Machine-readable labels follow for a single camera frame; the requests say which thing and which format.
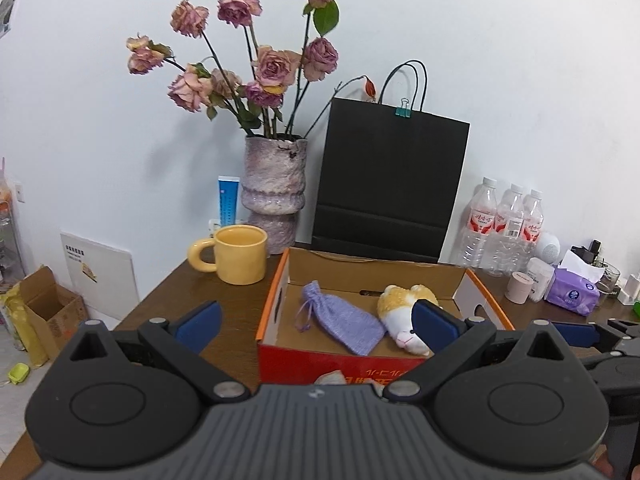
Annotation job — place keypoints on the yellow white plush toy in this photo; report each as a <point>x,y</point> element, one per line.
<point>395,310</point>

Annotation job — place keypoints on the white tissue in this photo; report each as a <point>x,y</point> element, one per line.
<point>580,265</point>

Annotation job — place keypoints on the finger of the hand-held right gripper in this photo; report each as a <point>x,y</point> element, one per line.
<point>575,335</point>

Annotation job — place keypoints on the speckled purple ceramic vase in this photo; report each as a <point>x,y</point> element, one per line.
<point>275,180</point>

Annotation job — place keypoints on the small white round container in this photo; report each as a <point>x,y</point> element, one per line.
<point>518,287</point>

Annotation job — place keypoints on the small beige object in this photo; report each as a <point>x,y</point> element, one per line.
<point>331,378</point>

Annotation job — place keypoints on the white cotton swab box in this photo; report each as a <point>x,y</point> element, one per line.
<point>542,280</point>

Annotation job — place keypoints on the white round device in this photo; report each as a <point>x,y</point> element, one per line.
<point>549,247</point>

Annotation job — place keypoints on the small green object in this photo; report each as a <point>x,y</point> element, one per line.
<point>18,374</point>

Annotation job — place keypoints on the black paper bag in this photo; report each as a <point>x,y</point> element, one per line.
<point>390,170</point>

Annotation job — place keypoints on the green binder clip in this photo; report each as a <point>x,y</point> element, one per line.
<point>403,109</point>

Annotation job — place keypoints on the brown cardboard box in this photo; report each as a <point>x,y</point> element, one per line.
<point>55,315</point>

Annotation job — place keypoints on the clear drinking glass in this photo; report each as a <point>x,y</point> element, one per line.
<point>611,277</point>

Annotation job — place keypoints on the blue white tube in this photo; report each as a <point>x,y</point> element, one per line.
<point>229,200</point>

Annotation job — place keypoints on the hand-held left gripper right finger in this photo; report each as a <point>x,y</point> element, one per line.
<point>434,329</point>

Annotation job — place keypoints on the yellow ceramic mug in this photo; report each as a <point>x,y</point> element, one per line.
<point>240,255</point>

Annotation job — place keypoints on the purple wet wipes pack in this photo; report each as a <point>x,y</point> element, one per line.
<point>570,292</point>

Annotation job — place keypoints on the yellow plastic bag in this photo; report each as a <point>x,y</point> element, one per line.
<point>17,325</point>

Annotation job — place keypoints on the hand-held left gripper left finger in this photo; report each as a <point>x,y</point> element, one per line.
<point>201,324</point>

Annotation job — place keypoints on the clear water bottle red label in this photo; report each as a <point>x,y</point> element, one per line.
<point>506,235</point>
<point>533,225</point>
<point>477,230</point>

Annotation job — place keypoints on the dried pink rose bouquet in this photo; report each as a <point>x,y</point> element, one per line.
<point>272,67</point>

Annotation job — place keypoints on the wall poster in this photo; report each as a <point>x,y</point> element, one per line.
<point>10,7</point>

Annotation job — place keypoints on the wooden desk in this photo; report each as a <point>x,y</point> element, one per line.
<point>225,305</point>

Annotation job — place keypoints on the black small device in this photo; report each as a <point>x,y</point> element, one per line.
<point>582,251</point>

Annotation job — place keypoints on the cluttered shelf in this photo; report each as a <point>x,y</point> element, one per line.
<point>7,230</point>

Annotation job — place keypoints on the orange cardboard box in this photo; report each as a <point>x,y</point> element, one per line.
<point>300,360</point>

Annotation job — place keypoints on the white charger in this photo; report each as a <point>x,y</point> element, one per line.
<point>631,287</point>

